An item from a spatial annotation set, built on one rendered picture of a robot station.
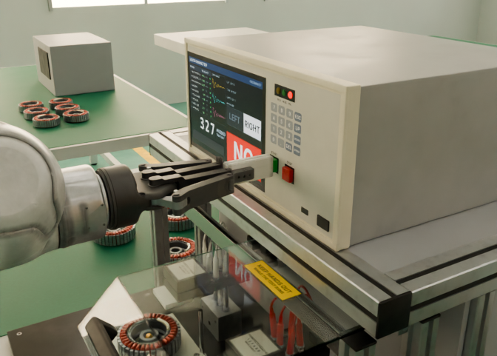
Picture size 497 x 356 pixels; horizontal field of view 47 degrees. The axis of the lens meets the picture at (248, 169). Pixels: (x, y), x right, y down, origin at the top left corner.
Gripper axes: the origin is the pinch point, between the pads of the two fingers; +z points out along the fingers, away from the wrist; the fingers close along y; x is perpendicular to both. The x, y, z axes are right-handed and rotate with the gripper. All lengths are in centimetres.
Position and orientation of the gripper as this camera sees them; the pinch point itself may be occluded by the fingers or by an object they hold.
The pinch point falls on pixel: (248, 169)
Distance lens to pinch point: 76.6
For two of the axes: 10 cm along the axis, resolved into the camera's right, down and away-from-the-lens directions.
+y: 5.0, 3.1, -8.1
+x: 0.0, -9.3, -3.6
